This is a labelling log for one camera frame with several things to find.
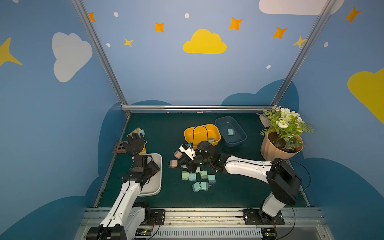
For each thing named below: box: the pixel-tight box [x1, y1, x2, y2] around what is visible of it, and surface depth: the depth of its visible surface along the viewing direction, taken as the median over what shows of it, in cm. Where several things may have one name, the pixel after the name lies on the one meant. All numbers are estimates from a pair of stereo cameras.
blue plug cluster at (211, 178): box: [208, 174, 216, 184], surface depth 87 cm
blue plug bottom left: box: [191, 181, 202, 193], surface depth 83 cm
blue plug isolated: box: [227, 129, 235, 136], surface depth 110 cm
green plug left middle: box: [181, 170, 189, 180], surface depth 88 cm
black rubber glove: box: [123, 132, 145, 156], surface depth 103 cm
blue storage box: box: [215, 116, 247, 148], surface depth 110 cm
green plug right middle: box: [200, 170, 208, 180], surface depth 89 cm
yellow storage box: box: [183, 124, 222, 150], surface depth 109 cm
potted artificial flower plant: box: [260, 105, 315, 161], surface depth 81 cm
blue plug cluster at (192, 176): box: [189, 172, 197, 181], surface depth 88 cm
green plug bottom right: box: [200, 182, 212, 191], surface depth 84 cm
